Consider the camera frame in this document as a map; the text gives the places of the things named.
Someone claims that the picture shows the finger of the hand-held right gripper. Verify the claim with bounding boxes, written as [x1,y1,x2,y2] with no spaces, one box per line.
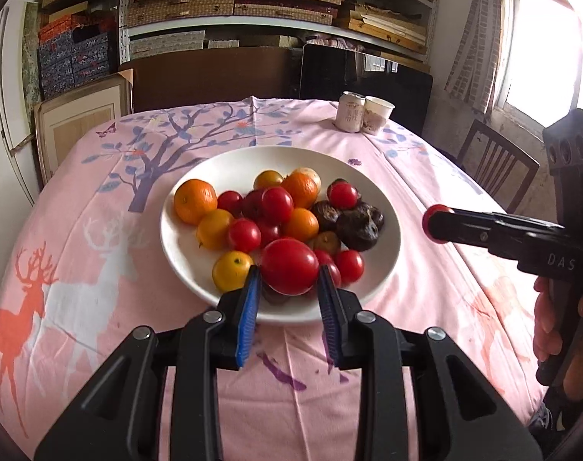
[427,207,527,257]
[493,212,566,234]

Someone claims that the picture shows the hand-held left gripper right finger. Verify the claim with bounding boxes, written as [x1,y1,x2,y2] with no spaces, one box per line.
[318,265,544,461]

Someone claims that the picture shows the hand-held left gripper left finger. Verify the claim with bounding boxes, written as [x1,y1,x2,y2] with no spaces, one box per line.
[33,264,262,461]

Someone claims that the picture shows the large red tomato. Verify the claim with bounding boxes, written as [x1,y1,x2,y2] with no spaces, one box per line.
[259,239,320,296]
[242,189,266,222]

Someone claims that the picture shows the small brownish citrus fruit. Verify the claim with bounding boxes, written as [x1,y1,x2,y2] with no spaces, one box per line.
[311,231,341,256]

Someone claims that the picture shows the large dark wrinkled fruit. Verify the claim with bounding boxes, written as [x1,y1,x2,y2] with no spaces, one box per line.
[336,206,381,252]

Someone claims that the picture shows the large orange mandarin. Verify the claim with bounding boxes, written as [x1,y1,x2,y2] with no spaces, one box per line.
[174,179,219,226]

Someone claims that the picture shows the white plate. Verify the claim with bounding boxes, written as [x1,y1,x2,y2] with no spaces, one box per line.
[159,145,402,325]

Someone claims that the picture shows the person's right hand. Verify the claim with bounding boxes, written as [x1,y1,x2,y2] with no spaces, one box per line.
[533,276,583,363]

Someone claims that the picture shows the dark wooden chair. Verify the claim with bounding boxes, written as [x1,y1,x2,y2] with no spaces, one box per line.
[457,119,541,212]

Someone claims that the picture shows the white paper cup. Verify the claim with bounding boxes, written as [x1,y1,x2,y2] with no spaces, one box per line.
[361,96,396,136]

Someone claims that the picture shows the glossy black panel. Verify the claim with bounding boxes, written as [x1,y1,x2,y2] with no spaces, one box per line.
[298,43,434,138]

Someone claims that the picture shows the pink printed tablecloth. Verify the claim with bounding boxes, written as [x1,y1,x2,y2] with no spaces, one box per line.
[0,96,547,461]

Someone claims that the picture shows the bright window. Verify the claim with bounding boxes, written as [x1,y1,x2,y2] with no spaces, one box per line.
[493,0,583,130]

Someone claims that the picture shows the pale drink can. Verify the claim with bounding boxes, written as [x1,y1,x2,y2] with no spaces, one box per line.
[335,91,366,133]

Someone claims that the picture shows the brick pattern curtain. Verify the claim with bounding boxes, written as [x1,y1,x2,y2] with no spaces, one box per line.
[444,0,510,111]

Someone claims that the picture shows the person's dark clothing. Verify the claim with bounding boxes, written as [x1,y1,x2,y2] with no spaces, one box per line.
[527,389,583,461]

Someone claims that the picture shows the stack of wooden frames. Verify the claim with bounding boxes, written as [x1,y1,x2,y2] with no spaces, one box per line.
[335,2,429,53]

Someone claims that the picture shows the pink cloth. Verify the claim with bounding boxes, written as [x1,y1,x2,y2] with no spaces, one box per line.
[303,33,364,51]

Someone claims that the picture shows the grey patterned flat boxes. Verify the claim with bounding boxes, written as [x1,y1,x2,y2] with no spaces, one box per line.
[129,30,239,61]

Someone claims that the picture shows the stack of blue patterned boxes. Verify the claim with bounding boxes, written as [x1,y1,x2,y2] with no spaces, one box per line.
[38,29,117,101]

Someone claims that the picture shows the white metal shelf rack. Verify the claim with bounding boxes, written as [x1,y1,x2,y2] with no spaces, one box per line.
[119,0,441,65]

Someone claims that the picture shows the white leaning board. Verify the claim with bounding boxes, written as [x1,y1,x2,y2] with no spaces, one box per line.
[0,7,40,207]

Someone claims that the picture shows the green patterned board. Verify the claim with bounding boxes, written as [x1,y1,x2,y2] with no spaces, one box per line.
[22,2,45,106]

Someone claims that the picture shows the red orange patterned box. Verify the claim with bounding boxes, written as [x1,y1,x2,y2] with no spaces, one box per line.
[38,13,119,41]

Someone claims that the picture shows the light wooden picture frame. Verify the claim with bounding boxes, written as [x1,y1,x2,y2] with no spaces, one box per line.
[33,70,134,188]

